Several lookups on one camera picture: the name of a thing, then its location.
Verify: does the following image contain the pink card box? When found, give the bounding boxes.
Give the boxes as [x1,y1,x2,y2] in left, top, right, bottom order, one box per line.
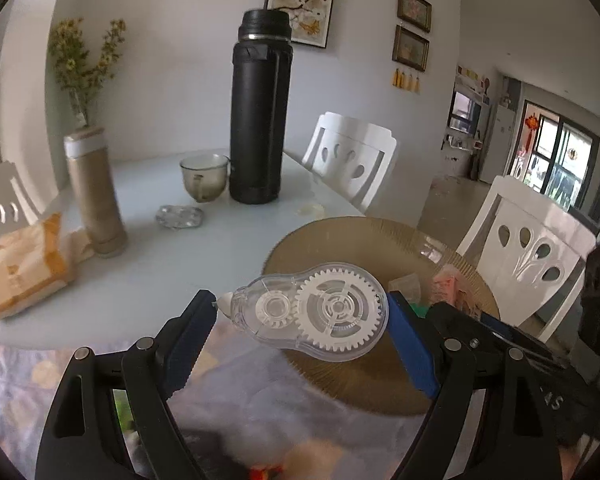
[430,264,481,318]

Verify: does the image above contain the clear correction tape dispenser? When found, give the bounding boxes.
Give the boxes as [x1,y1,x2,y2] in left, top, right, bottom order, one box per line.
[215,262,389,363]

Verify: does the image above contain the red small figurine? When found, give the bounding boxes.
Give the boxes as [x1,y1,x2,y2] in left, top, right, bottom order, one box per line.
[248,466,284,480]

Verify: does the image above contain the green translucent figurine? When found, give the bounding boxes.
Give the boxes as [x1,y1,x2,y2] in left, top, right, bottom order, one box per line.
[411,304,428,318]

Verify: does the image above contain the clear plastic measuring cup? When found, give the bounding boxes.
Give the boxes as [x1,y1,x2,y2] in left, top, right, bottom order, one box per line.
[388,273,422,304]

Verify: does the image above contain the floral tablecloth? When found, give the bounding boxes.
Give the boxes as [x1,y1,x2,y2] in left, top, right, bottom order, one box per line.
[0,322,422,479]

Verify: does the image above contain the amber glass bowl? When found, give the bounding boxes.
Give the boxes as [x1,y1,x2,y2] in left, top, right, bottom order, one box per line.
[261,216,502,417]

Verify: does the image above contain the orange tissue pack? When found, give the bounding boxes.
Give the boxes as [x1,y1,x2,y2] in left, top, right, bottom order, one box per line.
[0,212,94,320]

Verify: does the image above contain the pill blister pack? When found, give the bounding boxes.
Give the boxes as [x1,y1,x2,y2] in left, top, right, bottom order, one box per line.
[156,205,204,230]

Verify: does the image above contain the white chair right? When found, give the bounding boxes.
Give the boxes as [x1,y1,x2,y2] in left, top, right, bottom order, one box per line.
[457,176,596,342]

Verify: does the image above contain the white chair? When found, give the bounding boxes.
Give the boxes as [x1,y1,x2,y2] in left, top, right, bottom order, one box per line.
[301,112,398,212]
[457,176,596,342]
[0,162,30,236]

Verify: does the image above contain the smoky glass mug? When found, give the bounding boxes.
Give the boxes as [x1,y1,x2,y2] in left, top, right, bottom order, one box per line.
[180,153,230,203]

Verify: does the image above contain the white chair left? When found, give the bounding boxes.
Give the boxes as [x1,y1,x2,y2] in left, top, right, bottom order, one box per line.
[0,162,30,236]

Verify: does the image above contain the gold thermos bottle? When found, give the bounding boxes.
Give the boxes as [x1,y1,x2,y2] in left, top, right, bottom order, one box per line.
[64,127,128,257]

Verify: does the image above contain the white chair back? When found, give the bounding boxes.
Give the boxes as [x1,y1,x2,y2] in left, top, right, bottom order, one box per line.
[301,112,398,212]

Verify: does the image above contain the glass vase with flowers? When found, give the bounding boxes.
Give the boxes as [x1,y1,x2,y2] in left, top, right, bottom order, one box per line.
[48,18,126,129]

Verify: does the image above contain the black thermos flask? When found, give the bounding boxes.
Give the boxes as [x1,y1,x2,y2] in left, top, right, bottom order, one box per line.
[230,9,294,205]

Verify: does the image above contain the yellow hanging ornaments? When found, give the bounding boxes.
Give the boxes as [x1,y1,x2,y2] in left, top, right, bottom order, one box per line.
[391,68,420,94]

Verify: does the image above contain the lower small framed picture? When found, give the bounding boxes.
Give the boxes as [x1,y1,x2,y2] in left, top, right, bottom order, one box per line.
[392,25,429,73]

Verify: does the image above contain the small framed picture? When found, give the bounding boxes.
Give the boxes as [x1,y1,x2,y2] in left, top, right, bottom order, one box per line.
[392,25,429,73]
[396,0,432,32]

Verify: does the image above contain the upper small framed picture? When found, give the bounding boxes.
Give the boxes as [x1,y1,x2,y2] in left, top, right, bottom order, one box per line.
[396,0,432,32]

